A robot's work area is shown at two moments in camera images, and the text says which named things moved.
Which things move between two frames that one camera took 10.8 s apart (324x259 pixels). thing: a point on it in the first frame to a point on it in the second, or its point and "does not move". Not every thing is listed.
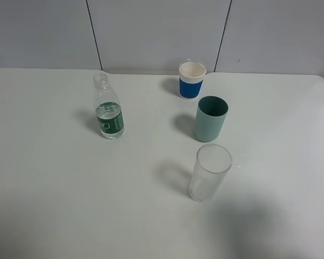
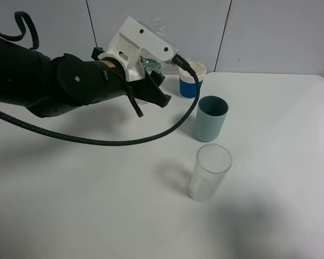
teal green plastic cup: [210, 116] does not move
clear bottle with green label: [108, 109] to [160, 28]
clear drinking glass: [212, 163] does not move
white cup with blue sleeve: [191, 76] does not move
